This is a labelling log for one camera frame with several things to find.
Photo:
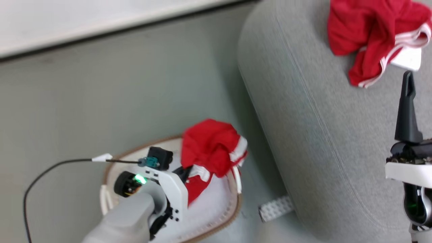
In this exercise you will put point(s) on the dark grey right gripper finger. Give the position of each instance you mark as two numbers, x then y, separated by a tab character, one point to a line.
407	114

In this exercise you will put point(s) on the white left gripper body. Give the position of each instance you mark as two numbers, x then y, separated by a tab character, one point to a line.
175	192

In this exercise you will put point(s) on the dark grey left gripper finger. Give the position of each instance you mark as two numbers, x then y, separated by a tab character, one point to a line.
183	173

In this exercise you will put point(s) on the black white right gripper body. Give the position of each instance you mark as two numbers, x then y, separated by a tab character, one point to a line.
411	165

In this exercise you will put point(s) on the red garment with white trim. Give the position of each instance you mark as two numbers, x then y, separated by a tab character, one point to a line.
364	27
209	145

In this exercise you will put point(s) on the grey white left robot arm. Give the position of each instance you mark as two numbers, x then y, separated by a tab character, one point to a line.
131	216

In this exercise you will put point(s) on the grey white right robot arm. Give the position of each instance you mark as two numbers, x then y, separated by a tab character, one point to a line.
420	209

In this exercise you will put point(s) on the white basket with tan rim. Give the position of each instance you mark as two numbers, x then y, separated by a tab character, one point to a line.
212	209

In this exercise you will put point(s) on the white flat item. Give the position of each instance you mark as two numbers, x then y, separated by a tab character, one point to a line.
410	59

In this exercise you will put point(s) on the grey fabric sofa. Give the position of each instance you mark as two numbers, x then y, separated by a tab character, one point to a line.
320	135

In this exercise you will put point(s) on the white perforated block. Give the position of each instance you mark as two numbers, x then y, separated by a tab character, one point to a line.
275	208

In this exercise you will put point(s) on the dark baseboard strip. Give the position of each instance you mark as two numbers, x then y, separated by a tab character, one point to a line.
135	28

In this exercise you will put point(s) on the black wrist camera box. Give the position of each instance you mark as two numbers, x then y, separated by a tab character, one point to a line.
160	158

